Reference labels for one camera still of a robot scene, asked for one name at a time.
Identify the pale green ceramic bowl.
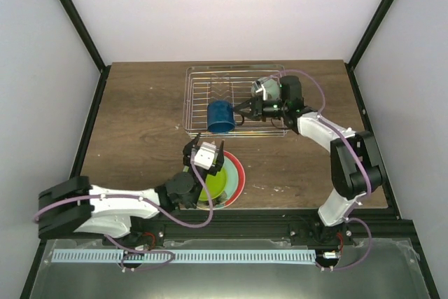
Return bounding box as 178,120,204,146
258,76,280,100

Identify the left black frame post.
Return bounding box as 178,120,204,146
37,0,107,73

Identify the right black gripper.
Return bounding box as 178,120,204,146
234,96,288,123

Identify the red rimmed plate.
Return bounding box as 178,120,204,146
224,151,246,204

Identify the wire dish rack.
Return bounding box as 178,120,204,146
183,64,285,138

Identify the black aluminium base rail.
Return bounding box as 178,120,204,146
45,209,416,249

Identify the black frame post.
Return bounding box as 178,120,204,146
346,0,417,69
37,0,107,73

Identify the light blue slotted cable duct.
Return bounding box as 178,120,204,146
51,249,316,265

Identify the dark blue mug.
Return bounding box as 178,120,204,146
206,100,236,134

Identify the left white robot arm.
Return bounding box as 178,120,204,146
33,136,225,246

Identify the right black frame post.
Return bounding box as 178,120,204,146
346,0,417,69

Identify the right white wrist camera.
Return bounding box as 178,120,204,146
251,79,269,100

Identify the pale teal floral plate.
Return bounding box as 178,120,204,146
211,157,240,209

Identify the lime green plate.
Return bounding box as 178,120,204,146
205,168,228,200

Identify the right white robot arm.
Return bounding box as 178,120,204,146
233,71,387,245

